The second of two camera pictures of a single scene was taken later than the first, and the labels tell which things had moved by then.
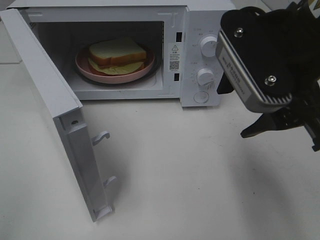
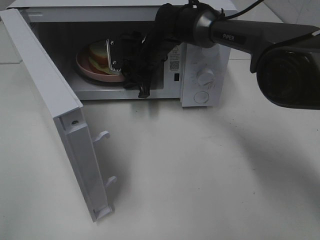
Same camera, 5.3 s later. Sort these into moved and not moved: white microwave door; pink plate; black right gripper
Moved: black right gripper
Not moved: pink plate; white microwave door
